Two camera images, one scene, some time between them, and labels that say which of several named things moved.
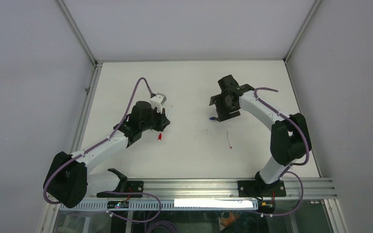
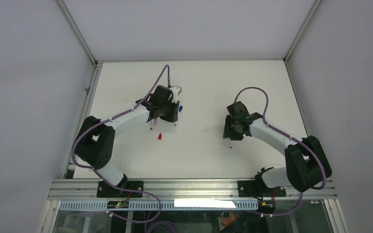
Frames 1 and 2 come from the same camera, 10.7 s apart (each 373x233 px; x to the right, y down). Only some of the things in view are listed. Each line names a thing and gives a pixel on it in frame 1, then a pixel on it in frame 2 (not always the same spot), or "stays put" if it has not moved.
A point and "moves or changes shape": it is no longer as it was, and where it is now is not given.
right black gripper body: (224, 110) → (230, 130)
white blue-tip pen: (170, 111) moves or changes shape
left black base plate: (136, 187) stays put
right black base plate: (253, 189) stays put
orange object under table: (227, 222) stays put
